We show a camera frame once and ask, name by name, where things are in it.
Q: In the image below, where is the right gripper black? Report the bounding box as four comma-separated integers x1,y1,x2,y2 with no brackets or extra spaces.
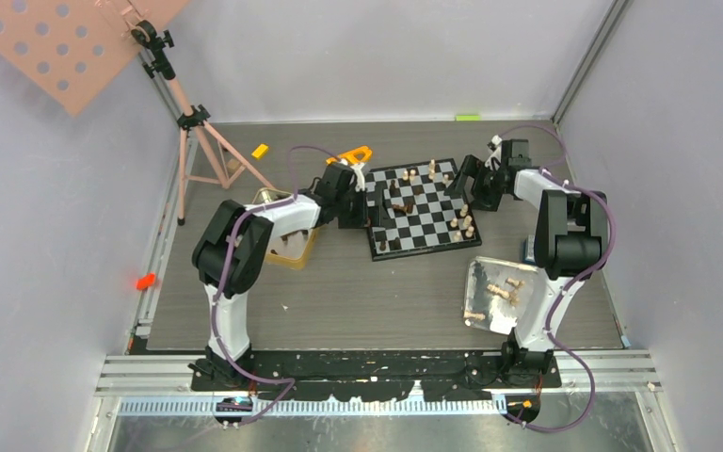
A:
442,154,506,213

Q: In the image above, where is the natural wooden cube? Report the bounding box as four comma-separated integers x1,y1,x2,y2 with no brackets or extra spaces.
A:
227,159,241,172

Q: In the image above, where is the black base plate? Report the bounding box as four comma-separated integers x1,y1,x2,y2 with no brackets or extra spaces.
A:
188,349,561,402

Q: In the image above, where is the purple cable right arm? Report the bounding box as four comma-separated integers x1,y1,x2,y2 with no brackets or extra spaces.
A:
499,123,615,435

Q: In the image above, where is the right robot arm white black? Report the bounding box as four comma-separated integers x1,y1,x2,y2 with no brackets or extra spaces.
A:
445,136,613,387

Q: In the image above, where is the pink tripod stand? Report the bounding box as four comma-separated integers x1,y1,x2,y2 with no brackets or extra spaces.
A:
131,20,274,226

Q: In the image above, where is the yellow block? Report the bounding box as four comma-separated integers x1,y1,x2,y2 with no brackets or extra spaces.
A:
251,143,269,159

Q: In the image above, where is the black white chessboard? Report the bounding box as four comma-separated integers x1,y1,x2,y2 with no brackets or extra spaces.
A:
365,158,482,262

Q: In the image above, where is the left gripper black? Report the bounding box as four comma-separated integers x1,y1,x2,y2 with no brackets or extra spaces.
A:
335,186,393,230

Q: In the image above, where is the blue toy brick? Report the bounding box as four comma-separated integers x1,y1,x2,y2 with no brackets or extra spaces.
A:
522,234,536,265

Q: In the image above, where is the fallen dark piece on board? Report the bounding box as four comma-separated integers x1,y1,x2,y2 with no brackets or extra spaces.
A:
392,202,415,215

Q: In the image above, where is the orange plastic triangle frame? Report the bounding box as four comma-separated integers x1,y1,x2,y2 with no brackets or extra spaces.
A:
326,145,373,168

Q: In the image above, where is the red clip on rail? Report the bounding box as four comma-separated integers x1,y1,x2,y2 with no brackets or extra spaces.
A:
135,272,156,291

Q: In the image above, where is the light pawn beside tray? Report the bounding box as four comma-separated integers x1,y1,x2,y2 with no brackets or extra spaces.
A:
463,311,486,321

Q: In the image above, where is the gold-rimmed metal tin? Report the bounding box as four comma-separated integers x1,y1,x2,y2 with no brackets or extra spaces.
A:
251,187,318,270

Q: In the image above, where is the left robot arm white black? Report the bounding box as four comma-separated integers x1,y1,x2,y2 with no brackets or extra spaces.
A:
192,160,368,390

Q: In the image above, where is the pink perforated board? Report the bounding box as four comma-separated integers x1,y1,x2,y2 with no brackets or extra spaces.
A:
0,0,187,116

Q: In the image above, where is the silver tin lid tray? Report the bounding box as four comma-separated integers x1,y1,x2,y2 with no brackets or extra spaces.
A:
462,256,538,335

